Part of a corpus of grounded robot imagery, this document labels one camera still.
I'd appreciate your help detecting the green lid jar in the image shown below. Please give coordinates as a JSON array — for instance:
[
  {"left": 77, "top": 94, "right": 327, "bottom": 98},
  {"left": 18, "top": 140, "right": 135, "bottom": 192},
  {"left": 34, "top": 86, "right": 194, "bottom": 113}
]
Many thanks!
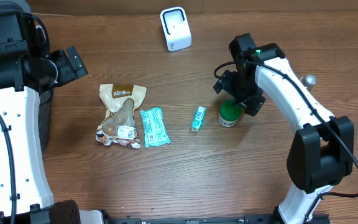
[{"left": 218, "top": 100, "right": 242, "bottom": 128}]

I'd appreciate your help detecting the yellow oil bottle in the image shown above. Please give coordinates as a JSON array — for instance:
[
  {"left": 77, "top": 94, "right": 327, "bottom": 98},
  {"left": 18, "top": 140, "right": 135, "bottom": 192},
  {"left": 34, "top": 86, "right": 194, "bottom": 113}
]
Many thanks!
[{"left": 300, "top": 74, "right": 317, "bottom": 91}]

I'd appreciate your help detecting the beige Pantree snack pouch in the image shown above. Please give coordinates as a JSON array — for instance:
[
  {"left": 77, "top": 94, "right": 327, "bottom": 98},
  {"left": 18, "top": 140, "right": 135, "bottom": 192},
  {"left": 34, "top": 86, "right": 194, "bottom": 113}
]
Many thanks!
[{"left": 95, "top": 84, "right": 147, "bottom": 149}]

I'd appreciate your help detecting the teal snack packet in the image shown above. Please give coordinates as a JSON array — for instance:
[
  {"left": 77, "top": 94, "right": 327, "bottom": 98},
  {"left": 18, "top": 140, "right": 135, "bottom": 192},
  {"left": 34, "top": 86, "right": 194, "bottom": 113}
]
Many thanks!
[{"left": 140, "top": 107, "right": 170, "bottom": 148}]

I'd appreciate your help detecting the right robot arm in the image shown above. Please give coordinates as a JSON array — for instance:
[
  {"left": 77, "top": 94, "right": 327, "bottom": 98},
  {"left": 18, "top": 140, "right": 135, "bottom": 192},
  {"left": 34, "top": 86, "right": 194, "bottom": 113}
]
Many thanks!
[{"left": 214, "top": 33, "right": 358, "bottom": 223}]

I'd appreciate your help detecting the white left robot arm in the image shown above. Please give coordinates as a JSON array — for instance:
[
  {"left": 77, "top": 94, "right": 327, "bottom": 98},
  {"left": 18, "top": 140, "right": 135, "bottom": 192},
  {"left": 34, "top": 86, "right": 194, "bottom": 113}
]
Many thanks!
[{"left": 0, "top": 11, "right": 107, "bottom": 223}]

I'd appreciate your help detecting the white barcode scanner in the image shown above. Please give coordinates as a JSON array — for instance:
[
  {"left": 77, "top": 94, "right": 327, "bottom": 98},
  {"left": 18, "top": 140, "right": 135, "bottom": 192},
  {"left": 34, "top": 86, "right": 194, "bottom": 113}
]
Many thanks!
[{"left": 160, "top": 6, "right": 192, "bottom": 52}]

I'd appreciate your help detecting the small teal box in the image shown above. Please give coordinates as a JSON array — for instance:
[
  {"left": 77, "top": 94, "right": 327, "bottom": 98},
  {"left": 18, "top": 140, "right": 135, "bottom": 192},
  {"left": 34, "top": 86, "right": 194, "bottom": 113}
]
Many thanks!
[{"left": 191, "top": 106, "right": 206, "bottom": 133}]

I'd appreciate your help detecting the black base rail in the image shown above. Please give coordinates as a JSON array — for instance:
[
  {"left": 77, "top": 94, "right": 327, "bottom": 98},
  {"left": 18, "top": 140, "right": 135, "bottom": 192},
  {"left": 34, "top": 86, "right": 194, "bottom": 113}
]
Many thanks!
[{"left": 110, "top": 213, "right": 332, "bottom": 224}]

